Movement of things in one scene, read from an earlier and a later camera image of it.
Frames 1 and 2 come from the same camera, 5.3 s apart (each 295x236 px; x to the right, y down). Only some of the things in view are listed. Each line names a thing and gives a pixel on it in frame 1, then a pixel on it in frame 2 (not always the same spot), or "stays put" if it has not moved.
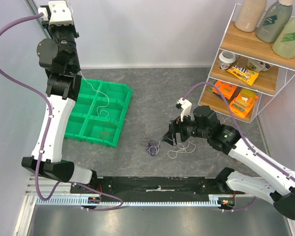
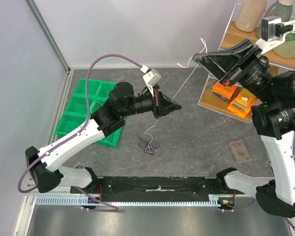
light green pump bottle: (290, 42) stays put
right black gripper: (175, 130) -> (242, 68)
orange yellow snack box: (244, 102) stays put
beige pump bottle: (250, 14) stays put
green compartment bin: (97, 116) stays put
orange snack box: (227, 90) stays put
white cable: (97, 91) -> (93, 103)
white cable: (190, 148) -> (182, 66)
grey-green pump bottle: (273, 20) stays put
